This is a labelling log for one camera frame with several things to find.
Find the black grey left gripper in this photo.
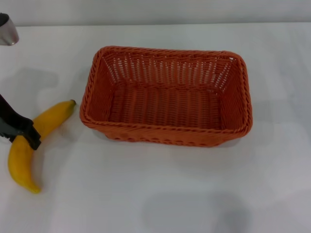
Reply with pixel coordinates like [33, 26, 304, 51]
[0, 94, 42, 150]

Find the yellow banana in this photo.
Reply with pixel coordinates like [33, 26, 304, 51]
[7, 99, 77, 194]

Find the orange woven rectangular basket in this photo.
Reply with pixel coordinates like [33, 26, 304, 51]
[79, 45, 254, 148]

